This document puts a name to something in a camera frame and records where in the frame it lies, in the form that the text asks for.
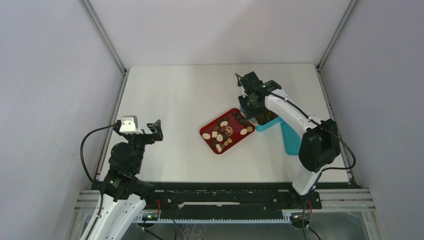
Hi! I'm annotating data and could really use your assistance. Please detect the wooden tongs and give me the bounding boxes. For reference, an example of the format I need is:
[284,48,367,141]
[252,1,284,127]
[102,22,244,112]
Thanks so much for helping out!
[248,118,258,126]

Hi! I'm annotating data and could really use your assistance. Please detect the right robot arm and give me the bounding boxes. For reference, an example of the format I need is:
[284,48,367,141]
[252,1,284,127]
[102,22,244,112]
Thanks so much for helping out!
[236,71,341,208]

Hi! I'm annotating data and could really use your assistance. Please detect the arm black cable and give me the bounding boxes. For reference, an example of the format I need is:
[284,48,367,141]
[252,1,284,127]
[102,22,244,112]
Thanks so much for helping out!
[80,124,118,240]
[271,91,357,240]

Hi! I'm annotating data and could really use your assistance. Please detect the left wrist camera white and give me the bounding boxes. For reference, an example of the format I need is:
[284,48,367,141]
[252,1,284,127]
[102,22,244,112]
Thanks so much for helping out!
[119,115,143,135]

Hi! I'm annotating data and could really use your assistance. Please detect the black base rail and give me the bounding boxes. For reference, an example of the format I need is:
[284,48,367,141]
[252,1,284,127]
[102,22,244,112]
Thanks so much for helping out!
[144,182,323,221]

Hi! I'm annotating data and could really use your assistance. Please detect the red chocolate tray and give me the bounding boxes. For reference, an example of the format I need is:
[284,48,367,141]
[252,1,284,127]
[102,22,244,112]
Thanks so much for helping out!
[199,108,256,155]

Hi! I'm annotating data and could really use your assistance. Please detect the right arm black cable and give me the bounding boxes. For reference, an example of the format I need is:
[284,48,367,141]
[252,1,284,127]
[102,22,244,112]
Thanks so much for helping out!
[271,91,357,240]

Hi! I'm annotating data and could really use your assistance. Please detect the teal box lid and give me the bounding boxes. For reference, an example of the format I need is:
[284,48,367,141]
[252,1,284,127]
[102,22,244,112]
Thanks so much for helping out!
[280,121,301,156]

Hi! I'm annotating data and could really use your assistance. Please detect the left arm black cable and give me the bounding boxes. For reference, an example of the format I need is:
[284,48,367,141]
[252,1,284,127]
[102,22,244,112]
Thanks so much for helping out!
[80,124,118,240]

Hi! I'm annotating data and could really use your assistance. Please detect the teal chocolate box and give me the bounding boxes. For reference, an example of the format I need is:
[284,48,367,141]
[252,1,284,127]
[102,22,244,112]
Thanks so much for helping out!
[237,95,282,132]

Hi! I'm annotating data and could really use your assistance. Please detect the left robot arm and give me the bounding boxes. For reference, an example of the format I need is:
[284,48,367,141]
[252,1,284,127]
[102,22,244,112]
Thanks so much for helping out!
[80,115,164,240]

